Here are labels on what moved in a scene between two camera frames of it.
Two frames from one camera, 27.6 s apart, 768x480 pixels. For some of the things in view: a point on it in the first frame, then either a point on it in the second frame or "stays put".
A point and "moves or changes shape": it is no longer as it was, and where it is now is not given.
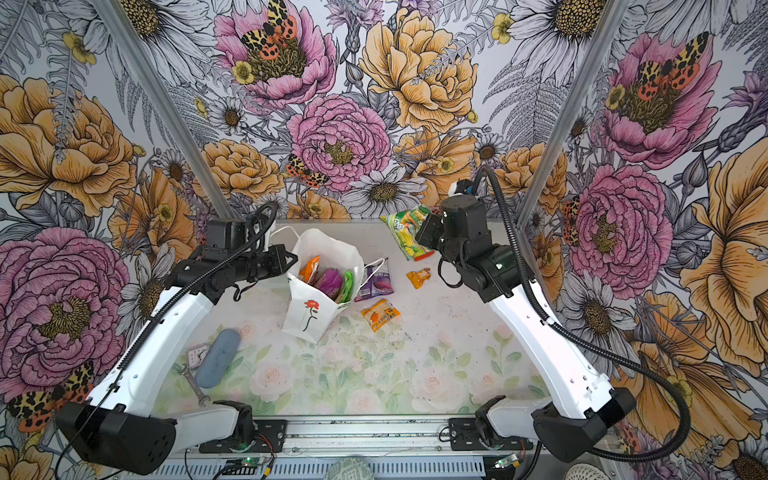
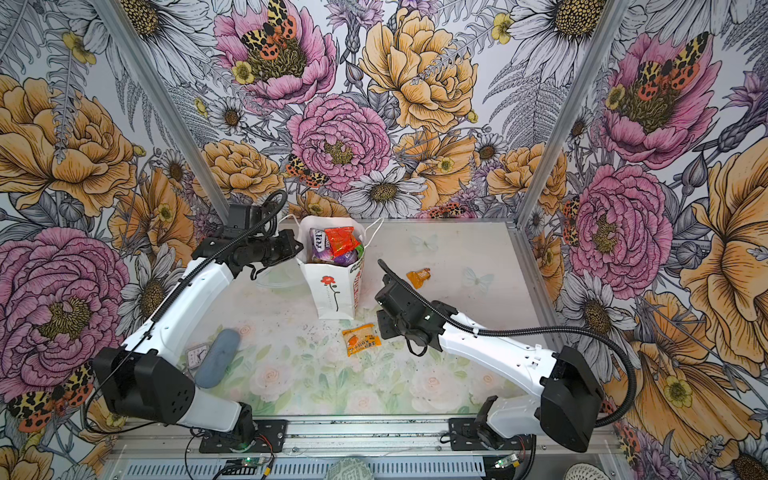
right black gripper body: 434,236 -> 391,328
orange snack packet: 380,313 moves or changes shape
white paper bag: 310,313 -> 338,286
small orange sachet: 418,278 stays put
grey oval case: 217,358 stays put
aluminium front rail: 379,437 stays put
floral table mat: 442,348 stays put
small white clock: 196,355 stays put
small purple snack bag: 379,284 -> 321,246
